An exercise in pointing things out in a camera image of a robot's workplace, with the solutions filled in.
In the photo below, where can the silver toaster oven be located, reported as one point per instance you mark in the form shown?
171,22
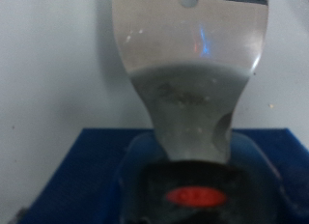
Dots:
48,72

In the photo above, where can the black spatula with blue block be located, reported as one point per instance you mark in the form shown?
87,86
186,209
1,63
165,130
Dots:
193,105

